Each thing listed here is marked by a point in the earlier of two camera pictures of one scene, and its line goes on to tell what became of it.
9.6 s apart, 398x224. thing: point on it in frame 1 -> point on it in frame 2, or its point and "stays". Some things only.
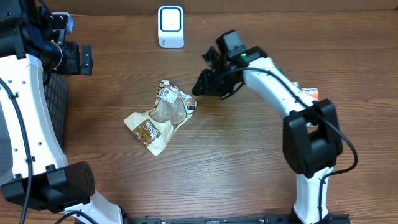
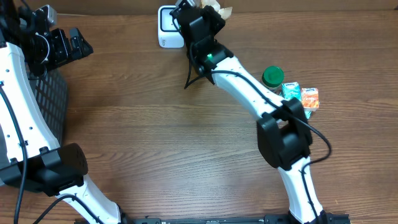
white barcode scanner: x=171 y=27 stays
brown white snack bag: x=153 y=129 -> x=225 y=12
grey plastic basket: x=58 y=104 stays
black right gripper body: x=216 y=84 -> x=211 y=23
